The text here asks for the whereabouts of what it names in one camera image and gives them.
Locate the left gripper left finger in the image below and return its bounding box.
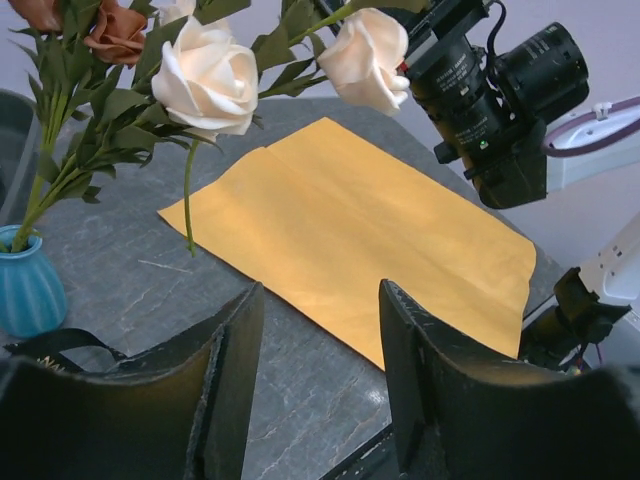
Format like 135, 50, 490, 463
1, 283, 264, 479

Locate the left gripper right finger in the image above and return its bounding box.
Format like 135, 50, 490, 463
379, 280, 639, 479

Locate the black ribbon with gold text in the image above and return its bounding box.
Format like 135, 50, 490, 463
2, 328, 127, 373

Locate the orange wrapping paper sheet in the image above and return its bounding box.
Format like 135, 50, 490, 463
161, 118, 536, 366

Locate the brown rose stem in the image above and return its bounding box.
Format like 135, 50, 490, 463
1, 1, 165, 254

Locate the cream white rose stem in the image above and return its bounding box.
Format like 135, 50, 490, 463
132, 0, 431, 259

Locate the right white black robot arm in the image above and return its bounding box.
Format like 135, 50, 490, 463
378, 1, 639, 373

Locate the blue ribbed vase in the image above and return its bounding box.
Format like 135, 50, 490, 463
1, 236, 68, 338

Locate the grey green plastic tray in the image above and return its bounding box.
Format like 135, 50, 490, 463
0, 89, 41, 226

